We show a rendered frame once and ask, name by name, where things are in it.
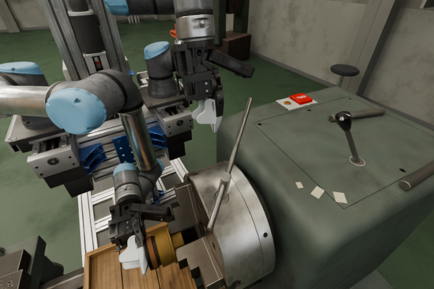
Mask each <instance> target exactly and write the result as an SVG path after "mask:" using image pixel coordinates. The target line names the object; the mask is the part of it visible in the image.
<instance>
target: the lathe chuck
mask: <svg viewBox="0 0 434 289"><path fill-rule="evenodd" d="M196 172H197V173H198V175H195V176H194V175H192V176H190V177H189V179H190V182H191V186H192V191H193V194H194V199H195V202H196V206H197V209H198V214H199V217H200V220H201V221H200V222H199V223H196V224H194V225H193V226H196V225H197V224H200V223H202V225H203V228H204V230H205V235H206V237H207V241H208V243H209V246H210V247H211V250H212V253H213V255H214V257H215V260H216V262H217V264H218V266H219V269H220V271H221V273H222V275H223V278H224V280H225V283H226V285H227V286H230V285H232V284H233V282H235V281H236V280H238V286H237V287H236V288H235V289H243V288H245V287H246V286H248V285H250V284H252V283H253V282H255V281H257V280H259V279H260V278H261V276H262V273H263V258H262V250H261V246H260V242H259V238H258V234H257V232H256V228H255V226H254V223H253V219H252V217H251V215H250V212H249V210H248V207H247V205H246V203H245V201H244V199H243V197H242V195H241V193H240V191H239V189H238V187H237V186H236V184H235V183H234V181H233V180H232V178H231V183H230V186H229V191H228V195H229V201H228V202H227V203H226V204H221V206H220V210H219V212H218V216H217V218H216V222H215V225H214V228H213V231H209V230H208V229H207V225H208V222H209V219H210V216H211V213H212V209H213V207H214V204H215V199H214V196H215V193H216V192H218V187H219V183H220V176H221V174H222V173H224V172H225V170H224V169H223V168H222V167H221V166H219V165H218V164H212V165H210V166H206V167H204V168H200V169H198V170H195V171H192V172H188V173H186V174H185V175H184V177H183V182H185V181H188V179H187V175H190V174H192V173H196Z"/></svg>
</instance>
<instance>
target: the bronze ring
mask: <svg viewBox="0 0 434 289"><path fill-rule="evenodd" d="M143 245H144V249H145V255H146V258H147V262H148V265H149V268H150V270H151V271H152V270H155V269H157V268H159V267H160V266H161V265H162V266H163V267H166V266H168V265H170V264H172V263H174V262H175V263H178V260H177V257H176V252H175V249H178V248H180V247H182V246H185V242H184V240H183V236H182V233H181V230H180V231H177V232H174V233H173V234H170V232H169V229H168V227H167V225H165V228H163V229H161V230H158V231H156V232H154V235H153V236H148V237H147V238H145V239H144V240H143Z"/></svg>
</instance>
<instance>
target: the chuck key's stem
mask: <svg viewBox="0 0 434 289"><path fill-rule="evenodd" d="M230 183H231V174H230V173H228V172H224V173H222V174H221V176H220V183H219V187H218V191H219V189H220V186H221V184H224V185H226V186H227V187H226V190H225V193H224V196H223V200H222V201H224V199H225V196H226V195H227V194H228V191H229V186H230Z"/></svg>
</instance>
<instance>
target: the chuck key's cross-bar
mask: <svg viewBox="0 0 434 289"><path fill-rule="evenodd" d="M252 101H253V98H251V97H250V98H249V99H248V102H247V105H246V107H245V112H244V114H243V117H242V121H241V124H240V127H239V130H238V134H237V136H236V140H235V143H234V146H233V149H232V152H231V156H230V159H229V162H228V165H227V168H226V171H225V172H228V173H230V174H231V171H232V169H233V164H234V160H235V158H236V154H237V151H238V147H239V145H240V141H241V138H242V134H243V131H244V128H245V124H246V121H247V118H248V115H249V111H250V108H251V105H252ZM226 187H227V186H226V185H224V184H221V186H220V189H219V192H218V195H217V198H216V201H215V204H214V207H213V209H212V213H211V216H210V219H209V222H208V225H207V229H208V230H209V231H213V228H214V225H215V222H216V218H217V216H218V212H219V210H220V206H221V203H222V200H223V196H224V193H225V190H226Z"/></svg>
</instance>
